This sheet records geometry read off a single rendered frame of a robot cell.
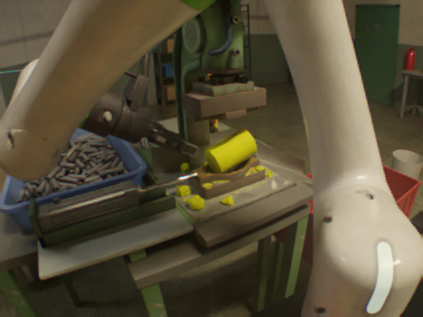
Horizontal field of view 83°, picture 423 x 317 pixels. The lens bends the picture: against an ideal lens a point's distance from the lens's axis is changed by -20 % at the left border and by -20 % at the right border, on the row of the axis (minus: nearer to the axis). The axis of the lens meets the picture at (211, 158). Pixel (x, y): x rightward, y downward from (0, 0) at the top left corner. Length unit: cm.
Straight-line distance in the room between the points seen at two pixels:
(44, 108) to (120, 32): 13
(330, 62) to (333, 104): 5
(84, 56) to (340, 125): 31
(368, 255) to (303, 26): 27
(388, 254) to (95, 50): 33
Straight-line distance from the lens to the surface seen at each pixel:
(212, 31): 60
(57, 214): 60
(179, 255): 60
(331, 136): 40
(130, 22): 25
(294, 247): 80
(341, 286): 31
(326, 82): 38
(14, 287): 79
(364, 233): 32
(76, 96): 31
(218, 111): 60
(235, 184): 69
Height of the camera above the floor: 136
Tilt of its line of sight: 25 degrees down
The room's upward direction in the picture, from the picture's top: 3 degrees counter-clockwise
